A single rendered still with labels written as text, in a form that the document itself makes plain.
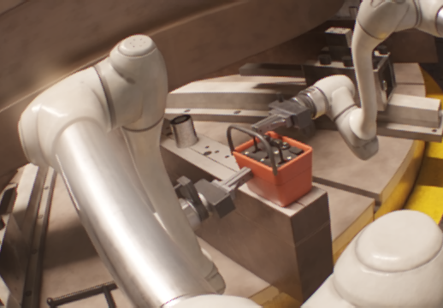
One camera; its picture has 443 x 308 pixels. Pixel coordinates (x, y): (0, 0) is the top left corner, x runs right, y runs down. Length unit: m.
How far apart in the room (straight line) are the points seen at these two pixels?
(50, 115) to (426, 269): 0.61
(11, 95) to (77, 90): 1.09
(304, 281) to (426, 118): 1.23
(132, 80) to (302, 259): 0.83
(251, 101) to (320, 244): 1.51
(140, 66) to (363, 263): 0.53
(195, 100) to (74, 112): 2.36
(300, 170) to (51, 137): 0.81
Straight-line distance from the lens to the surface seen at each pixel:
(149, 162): 1.03
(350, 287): 0.44
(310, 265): 1.51
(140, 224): 0.57
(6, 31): 1.90
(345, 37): 2.46
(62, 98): 0.80
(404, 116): 2.48
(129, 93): 0.84
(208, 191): 1.38
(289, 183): 1.37
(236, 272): 1.81
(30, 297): 2.02
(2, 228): 1.93
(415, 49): 3.61
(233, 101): 2.93
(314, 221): 1.43
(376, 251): 0.44
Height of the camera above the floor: 1.45
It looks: 27 degrees down
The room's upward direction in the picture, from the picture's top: 14 degrees counter-clockwise
